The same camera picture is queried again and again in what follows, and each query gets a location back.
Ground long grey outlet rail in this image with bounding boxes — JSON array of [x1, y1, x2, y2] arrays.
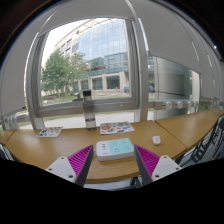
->
[[153, 99, 201, 111]]

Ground large colourful sticker sheet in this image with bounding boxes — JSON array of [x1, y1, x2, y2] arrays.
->
[[99, 121, 136, 136]]

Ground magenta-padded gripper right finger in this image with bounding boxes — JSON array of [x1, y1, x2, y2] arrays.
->
[[133, 143, 183, 186]]

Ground short grey outlet rail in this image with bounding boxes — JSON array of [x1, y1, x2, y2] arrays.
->
[[1, 113, 31, 131]]

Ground small colourful sticker sheet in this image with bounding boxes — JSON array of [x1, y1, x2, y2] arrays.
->
[[36, 126, 64, 138]]

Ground clear bottle with dark cap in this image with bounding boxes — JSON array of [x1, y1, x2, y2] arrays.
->
[[81, 89, 98, 132]]

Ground white and teal power strip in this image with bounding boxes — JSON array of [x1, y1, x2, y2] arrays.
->
[[95, 137, 136, 162]]

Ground small white charger block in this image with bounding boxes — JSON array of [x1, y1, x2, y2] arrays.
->
[[151, 135, 162, 146]]

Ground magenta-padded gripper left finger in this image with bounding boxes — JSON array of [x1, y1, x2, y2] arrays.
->
[[45, 144, 95, 187]]

